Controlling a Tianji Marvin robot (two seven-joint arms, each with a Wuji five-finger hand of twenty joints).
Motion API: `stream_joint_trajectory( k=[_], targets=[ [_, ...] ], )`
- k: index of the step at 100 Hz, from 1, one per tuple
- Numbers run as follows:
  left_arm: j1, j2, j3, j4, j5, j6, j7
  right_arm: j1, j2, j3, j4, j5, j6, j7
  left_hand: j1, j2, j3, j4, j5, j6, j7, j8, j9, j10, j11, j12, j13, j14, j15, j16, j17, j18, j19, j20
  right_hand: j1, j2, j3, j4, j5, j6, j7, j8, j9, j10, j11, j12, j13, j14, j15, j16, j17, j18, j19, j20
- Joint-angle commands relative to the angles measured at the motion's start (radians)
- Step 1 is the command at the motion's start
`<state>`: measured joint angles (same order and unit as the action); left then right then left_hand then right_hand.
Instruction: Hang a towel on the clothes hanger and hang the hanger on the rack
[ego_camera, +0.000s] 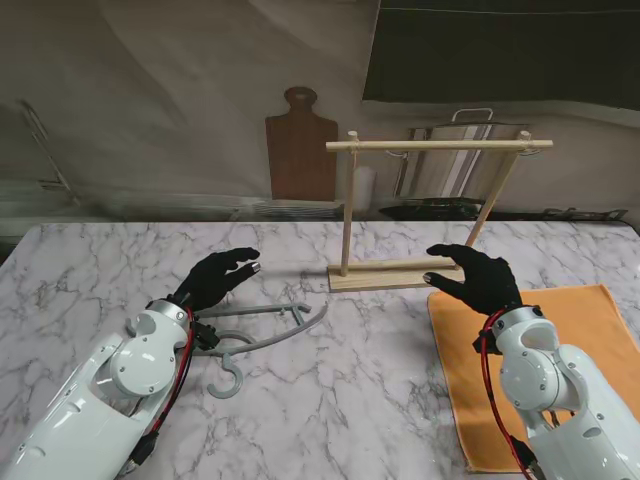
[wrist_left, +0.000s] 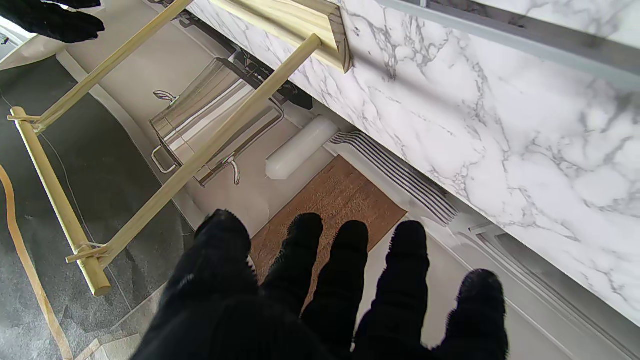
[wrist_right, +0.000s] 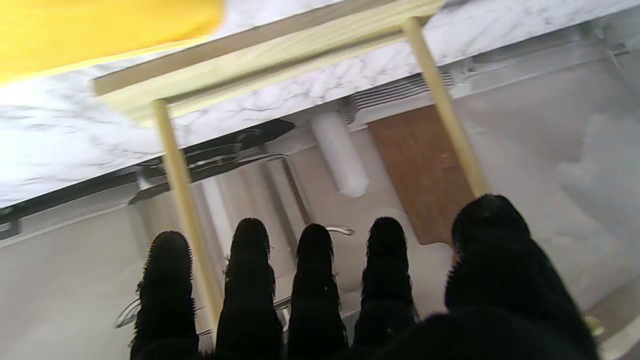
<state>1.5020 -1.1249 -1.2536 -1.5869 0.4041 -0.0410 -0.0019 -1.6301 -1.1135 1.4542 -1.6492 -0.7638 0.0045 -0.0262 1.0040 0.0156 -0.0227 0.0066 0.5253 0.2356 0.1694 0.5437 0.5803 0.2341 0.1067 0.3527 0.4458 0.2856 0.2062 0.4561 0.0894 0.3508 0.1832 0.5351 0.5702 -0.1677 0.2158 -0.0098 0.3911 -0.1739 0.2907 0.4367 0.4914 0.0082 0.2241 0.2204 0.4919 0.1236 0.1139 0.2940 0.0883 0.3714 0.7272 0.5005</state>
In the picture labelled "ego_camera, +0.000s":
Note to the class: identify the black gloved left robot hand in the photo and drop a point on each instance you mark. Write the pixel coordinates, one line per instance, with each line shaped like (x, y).
(210, 280)

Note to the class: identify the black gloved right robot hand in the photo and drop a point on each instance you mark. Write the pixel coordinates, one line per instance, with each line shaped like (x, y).
(487, 285)

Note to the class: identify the grey plastic clothes hanger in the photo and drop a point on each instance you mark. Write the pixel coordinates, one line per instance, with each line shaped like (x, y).
(260, 309)

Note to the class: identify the orange microfibre towel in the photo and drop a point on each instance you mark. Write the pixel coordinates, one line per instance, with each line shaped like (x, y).
(575, 320)

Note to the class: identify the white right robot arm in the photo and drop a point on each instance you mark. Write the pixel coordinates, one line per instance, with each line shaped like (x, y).
(530, 370)

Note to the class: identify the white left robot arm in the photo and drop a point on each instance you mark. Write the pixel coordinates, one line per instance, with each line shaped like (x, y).
(125, 370)

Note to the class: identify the wooden hanging rack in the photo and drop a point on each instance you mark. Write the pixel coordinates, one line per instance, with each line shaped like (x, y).
(440, 145)

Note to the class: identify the printed kitchen backdrop cloth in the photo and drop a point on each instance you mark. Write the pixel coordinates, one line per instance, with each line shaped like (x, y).
(150, 100)

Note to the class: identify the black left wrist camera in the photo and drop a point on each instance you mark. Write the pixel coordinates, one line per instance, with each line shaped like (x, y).
(206, 336)

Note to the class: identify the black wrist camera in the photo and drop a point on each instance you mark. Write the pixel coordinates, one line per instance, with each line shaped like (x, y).
(206, 336)
(482, 342)

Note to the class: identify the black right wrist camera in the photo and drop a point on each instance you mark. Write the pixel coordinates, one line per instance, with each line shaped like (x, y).
(482, 342)

